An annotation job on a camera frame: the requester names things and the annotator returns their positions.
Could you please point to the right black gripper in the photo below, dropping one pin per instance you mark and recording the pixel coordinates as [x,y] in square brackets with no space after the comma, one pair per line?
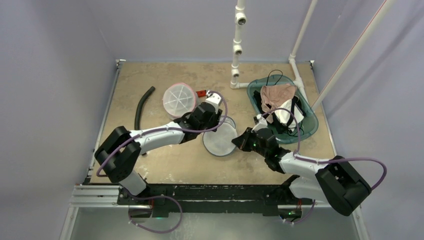
[247,136]

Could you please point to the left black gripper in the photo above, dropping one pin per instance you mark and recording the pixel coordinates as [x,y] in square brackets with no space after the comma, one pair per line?
[215,118]

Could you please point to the blue-trimmed white mesh laundry bag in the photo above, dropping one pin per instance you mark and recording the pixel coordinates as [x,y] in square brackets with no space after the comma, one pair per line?
[219,143]

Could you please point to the white bra with black straps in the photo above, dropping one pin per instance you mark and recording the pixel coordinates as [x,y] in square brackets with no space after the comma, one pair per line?
[287,122]

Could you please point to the pink bra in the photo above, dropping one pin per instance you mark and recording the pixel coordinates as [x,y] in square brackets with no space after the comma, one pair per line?
[273,96]

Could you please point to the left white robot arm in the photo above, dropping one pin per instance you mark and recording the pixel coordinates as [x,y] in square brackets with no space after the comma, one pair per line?
[118,154]

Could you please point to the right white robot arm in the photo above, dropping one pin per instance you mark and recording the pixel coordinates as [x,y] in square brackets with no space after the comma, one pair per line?
[333,181]

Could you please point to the pink-trimmed white mesh laundry bag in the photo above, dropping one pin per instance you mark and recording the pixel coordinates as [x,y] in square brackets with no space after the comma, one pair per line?
[179,99]

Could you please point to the teal transparent plastic bin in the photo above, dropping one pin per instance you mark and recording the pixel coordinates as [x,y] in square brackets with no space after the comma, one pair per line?
[310,122]

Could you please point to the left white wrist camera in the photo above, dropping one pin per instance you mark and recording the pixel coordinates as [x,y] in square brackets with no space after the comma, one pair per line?
[213,99]

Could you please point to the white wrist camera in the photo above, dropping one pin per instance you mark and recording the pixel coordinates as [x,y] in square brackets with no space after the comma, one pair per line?
[260,123]
[213,99]

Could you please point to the red handled tool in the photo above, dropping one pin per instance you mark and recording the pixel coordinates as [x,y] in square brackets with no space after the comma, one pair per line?
[202,93]

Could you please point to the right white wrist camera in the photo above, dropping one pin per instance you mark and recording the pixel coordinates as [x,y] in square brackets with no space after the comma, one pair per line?
[260,123]

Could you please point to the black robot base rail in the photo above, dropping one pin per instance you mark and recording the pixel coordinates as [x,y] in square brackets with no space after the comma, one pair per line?
[164,198]

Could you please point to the white PVC pipe frame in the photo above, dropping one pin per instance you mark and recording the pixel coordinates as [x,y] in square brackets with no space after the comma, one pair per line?
[267,43]

